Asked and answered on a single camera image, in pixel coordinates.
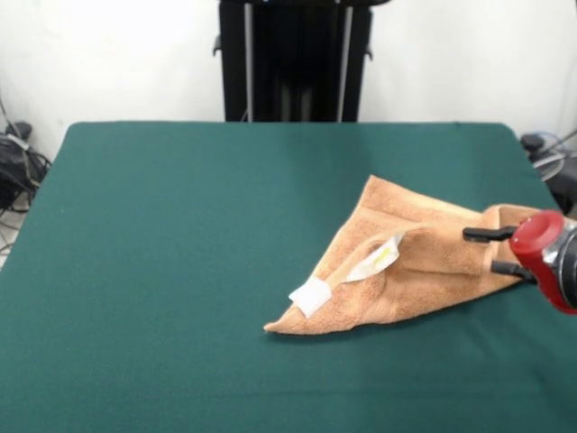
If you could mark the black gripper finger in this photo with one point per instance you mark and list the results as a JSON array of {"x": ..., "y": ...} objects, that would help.
[
  {"x": 487, "y": 233},
  {"x": 511, "y": 269}
]

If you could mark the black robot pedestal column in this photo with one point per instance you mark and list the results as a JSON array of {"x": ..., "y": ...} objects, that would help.
[{"x": 293, "y": 67}]

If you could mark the tan terry towel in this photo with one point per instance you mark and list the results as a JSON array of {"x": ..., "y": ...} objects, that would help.
[{"x": 405, "y": 270}]

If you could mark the dark green table cloth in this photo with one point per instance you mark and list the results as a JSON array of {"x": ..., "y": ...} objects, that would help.
[{"x": 135, "y": 270}]

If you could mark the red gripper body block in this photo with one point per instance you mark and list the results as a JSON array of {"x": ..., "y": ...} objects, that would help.
[{"x": 534, "y": 245}]

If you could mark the black pedestal caster foot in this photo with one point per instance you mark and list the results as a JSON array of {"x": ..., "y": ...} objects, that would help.
[
  {"x": 19, "y": 129},
  {"x": 533, "y": 142}
]

